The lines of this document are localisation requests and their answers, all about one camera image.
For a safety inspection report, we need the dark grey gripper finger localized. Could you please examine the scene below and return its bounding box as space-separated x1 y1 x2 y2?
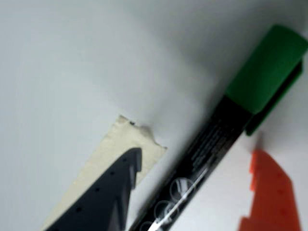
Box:
44 147 143 231

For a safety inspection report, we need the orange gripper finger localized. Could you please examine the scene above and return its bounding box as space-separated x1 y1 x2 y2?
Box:
237 149 303 231

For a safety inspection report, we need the green marker with black barrel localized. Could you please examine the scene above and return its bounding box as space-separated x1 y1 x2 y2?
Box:
127 24 308 231

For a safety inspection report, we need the long beige masking tape strip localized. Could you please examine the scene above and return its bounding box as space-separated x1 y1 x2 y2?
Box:
39 115 168 231

